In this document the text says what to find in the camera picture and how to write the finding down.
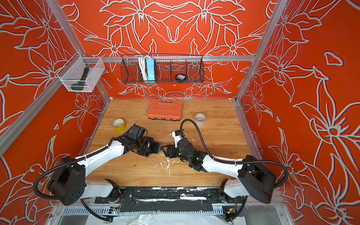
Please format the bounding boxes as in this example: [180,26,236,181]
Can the small black box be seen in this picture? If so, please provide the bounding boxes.
[175,74,187,83]

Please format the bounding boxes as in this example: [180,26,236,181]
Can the black wire basket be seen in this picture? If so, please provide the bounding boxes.
[120,54,205,84]

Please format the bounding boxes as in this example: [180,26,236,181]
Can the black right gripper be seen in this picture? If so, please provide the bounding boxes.
[162,143,194,162]

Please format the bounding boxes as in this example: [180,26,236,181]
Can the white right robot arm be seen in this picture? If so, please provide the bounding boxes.
[161,138,276,204]

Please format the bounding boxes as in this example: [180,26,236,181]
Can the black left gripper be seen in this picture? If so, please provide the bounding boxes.
[135,135,156,157]

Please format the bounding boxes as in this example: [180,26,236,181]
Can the green wired earphones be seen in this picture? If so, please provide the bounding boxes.
[159,143,189,171]

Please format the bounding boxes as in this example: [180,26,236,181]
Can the clear acrylic box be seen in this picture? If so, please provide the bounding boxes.
[56,52,105,93]

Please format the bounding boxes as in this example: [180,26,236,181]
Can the aluminium frame rail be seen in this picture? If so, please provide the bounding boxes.
[82,55,255,63]

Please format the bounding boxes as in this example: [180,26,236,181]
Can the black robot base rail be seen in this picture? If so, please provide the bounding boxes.
[94,187,243,215]

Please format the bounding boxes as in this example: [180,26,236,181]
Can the yellow tape roll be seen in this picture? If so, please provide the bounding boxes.
[112,118,127,132]

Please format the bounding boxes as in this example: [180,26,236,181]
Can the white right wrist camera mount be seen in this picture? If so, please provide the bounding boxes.
[172,130,185,148]

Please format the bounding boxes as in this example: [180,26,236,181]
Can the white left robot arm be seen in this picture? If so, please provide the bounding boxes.
[48,124,160,206]

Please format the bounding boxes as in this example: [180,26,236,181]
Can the light blue power bank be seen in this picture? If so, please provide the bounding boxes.
[146,58,155,83]

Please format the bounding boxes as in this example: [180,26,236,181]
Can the white coiled cable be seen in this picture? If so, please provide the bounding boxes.
[137,56,150,82]

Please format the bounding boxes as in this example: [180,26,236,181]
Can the clear tape roll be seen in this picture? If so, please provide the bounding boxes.
[194,113,207,126]

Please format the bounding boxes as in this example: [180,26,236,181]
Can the orange plastic tool case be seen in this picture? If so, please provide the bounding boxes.
[147,99,183,121]

